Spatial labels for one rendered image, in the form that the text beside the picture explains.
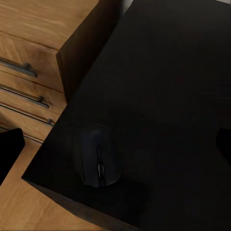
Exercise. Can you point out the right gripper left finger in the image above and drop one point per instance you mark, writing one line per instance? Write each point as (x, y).
(12, 143)

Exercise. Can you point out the desk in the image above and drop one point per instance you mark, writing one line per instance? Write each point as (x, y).
(162, 84)

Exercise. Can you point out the cabinet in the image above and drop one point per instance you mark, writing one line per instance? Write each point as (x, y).
(87, 214)
(46, 49)

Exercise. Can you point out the mouse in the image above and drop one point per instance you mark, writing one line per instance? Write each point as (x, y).
(95, 156)

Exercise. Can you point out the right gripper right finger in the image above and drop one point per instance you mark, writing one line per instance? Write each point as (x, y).
(223, 142)

